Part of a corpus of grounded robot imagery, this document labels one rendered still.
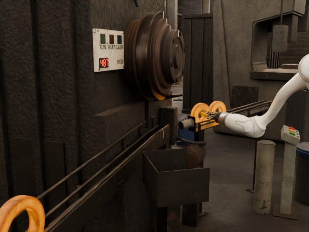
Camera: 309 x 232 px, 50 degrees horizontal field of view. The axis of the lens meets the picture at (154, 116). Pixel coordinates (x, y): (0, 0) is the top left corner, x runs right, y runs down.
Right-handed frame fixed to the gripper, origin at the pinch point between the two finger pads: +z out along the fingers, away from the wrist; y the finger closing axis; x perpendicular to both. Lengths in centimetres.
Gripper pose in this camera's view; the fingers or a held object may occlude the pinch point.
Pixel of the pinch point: (200, 112)
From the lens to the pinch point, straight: 226.7
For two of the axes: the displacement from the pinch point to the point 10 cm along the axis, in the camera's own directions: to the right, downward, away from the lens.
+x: 0.3, -9.7, -2.4
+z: -5.7, -2.1, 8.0
